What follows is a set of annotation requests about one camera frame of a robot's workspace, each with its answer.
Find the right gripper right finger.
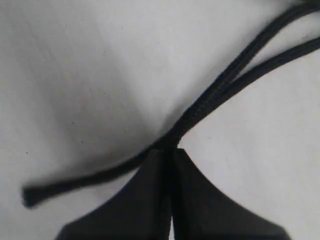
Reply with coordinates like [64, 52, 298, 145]
[171, 149, 290, 240]

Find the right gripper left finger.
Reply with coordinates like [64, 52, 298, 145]
[56, 150, 172, 240]

